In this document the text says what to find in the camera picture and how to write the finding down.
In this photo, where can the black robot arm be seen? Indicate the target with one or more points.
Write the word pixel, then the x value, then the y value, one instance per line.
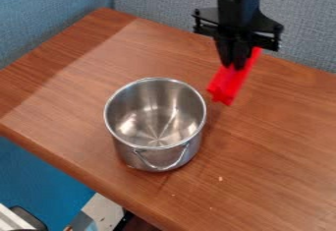
pixel 239 27

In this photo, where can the metal pot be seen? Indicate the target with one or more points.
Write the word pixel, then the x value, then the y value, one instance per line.
pixel 155 117

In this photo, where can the red plastic block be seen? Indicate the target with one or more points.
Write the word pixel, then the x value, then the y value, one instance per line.
pixel 229 80

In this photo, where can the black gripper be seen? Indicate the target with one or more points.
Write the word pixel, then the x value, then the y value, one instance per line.
pixel 239 27

